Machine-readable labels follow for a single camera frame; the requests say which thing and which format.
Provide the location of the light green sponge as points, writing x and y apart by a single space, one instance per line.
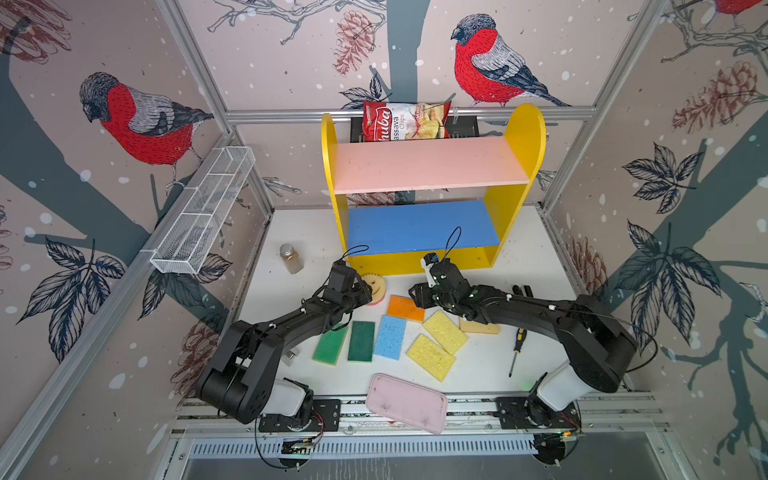
329 346

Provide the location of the black yellow screwdriver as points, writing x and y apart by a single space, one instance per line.
521 336

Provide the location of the yellow sponge upper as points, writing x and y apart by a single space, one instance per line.
445 332

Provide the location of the blue cellulose sponge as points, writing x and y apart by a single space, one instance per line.
390 337

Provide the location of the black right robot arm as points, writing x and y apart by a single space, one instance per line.
597 346

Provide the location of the yellow shelf pink blue boards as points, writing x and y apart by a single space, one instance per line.
395 202

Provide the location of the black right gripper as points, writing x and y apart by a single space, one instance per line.
420 294

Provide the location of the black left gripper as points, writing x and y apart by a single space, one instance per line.
364 292

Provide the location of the pink plastic tray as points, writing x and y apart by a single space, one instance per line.
408 403

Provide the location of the yellow smiley round sponge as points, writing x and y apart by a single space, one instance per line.
377 284

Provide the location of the yellow sponge lower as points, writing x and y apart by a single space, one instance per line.
431 357

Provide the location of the orange rectangular sponge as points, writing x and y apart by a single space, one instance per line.
405 308

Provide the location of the red chips bag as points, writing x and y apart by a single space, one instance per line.
416 111

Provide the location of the glass spice jar silver lid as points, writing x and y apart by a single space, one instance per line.
291 258

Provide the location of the beige orange-backed sponge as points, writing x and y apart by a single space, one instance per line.
471 327

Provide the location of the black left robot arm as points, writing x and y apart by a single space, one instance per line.
239 379

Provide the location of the dark green scouring sponge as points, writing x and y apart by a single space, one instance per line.
361 345

